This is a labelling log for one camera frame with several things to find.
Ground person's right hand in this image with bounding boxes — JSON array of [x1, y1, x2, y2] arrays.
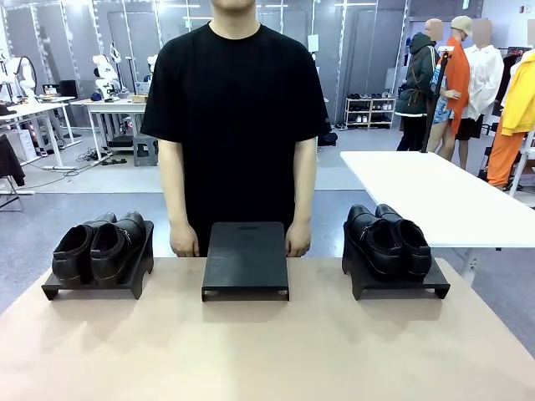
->
[[170, 223, 201, 258]]

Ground person's left hand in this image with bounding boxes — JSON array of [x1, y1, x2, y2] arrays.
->
[[285, 221, 313, 258]]

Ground black leather shoe with buckle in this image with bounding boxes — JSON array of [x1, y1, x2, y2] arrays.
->
[[90, 211, 147, 287], [342, 203, 396, 282]]

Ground plain black leather shoe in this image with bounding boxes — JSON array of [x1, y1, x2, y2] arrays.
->
[[52, 211, 118, 290], [374, 203, 433, 282]]

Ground person's left forearm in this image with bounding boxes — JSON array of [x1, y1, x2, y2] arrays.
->
[[292, 137, 318, 227]]

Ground person's right forearm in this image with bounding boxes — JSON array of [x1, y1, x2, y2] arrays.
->
[[157, 137, 194, 229]]

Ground black shoe stand with slot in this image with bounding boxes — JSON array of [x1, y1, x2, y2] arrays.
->
[[201, 221, 290, 302]]

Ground person in black t-shirt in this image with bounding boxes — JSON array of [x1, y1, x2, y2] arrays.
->
[[140, 0, 331, 258]]

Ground grey plastic stool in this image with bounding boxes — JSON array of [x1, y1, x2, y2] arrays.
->
[[133, 134, 160, 167]]

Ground large white table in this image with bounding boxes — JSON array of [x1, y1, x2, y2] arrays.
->
[[340, 150, 535, 248]]

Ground white shoe rack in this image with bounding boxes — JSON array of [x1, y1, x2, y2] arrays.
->
[[344, 96, 397, 129]]

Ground black jacket on chair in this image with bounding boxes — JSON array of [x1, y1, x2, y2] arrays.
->
[[0, 133, 26, 187]]

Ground mannequin in dark green jacket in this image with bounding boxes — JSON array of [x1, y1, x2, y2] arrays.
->
[[395, 18, 441, 152]]

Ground white desk with white legs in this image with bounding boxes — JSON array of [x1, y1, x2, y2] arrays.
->
[[0, 96, 83, 169]]

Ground orange hanging trousers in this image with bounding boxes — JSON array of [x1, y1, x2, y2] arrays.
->
[[487, 132, 526, 188]]

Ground mannequin with orange shawl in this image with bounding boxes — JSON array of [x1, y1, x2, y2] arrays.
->
[[425, 15, 474, 170]]

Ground mannequin in white shirt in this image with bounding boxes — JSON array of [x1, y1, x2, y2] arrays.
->
[[455, 18, 506, 142]]

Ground yellow hanging garment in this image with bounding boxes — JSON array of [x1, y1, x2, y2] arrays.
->
[[500, 49, 535, 137]]

